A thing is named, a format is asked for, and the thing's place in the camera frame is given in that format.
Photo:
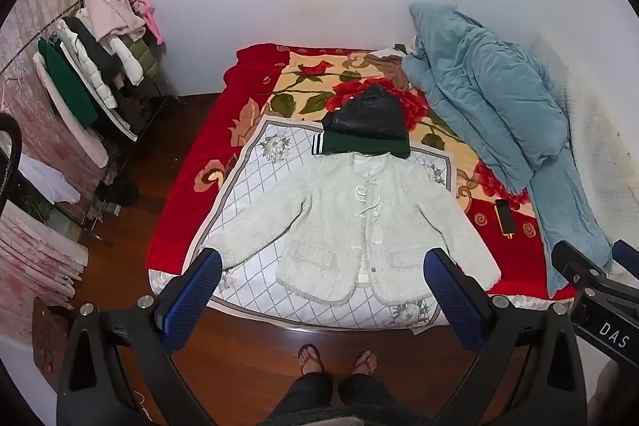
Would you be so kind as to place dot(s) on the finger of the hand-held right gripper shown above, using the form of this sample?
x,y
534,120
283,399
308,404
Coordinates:
x,y
628,252
574,261

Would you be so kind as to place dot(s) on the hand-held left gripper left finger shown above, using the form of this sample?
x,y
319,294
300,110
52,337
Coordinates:
x,y
197,294

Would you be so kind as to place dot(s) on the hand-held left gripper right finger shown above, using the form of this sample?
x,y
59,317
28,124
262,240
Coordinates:
x,y
449,294

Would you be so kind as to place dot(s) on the white fuzzy jacket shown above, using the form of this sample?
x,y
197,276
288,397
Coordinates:
x,y
329,231

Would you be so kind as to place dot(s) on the metal clothes rack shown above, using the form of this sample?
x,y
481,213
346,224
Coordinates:
x,y
164,99

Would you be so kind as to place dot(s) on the black phone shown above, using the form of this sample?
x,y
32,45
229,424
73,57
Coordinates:
x,y
505,217

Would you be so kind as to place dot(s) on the person's right foot in flip-flop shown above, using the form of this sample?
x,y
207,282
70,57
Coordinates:
x,y
365,362

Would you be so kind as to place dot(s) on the person's foot in flip-flop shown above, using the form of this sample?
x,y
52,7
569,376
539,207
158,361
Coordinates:
x,y
365,362
311,360

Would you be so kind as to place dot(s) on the red floral blanket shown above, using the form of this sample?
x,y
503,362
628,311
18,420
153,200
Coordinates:
x,y
194,166

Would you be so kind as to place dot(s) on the black shoes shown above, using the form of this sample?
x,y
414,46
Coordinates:
x,y
117,194

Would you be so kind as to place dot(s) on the person's right leg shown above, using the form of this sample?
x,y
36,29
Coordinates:
x,y
364,393

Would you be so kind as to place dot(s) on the person's leg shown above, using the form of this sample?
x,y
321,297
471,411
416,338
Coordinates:
x,y
304,393
364,393

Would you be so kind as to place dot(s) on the person's left foot in flip-flop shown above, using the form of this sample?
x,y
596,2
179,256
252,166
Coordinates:
x,y
311,360

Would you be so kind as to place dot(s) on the person's left leg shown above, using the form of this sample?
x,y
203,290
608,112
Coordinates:
x,y
304,393

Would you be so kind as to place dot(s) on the brown cardboard box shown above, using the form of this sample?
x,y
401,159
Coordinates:
x,y
50,336

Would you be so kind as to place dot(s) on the pink patterned curtain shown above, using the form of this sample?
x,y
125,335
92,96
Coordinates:
x,y
35,256

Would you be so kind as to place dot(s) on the blue duvet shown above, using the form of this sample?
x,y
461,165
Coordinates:
x,y
489,96

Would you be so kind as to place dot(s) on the white cloth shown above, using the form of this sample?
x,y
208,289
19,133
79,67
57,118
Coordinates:
x,y
47,181

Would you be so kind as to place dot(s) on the green and black jacket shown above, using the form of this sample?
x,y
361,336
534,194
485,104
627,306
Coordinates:
x,y
367,124

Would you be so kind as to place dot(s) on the brown cloth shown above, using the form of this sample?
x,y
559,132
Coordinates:
x,y
387,66

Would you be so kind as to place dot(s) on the olive puffer vest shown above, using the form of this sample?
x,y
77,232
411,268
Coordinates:
x,y
145,56

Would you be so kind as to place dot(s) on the white puffer jacket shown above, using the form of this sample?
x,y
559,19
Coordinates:
x,y
92,71

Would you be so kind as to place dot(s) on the dark green garment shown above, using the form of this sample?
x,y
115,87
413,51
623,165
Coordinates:
x,y
67,84

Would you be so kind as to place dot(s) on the bright pink garment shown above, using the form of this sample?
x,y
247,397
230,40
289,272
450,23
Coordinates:
x,y
152,24

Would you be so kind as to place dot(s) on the pink fuzzy garment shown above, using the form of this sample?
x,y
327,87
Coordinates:
x,y
107,14

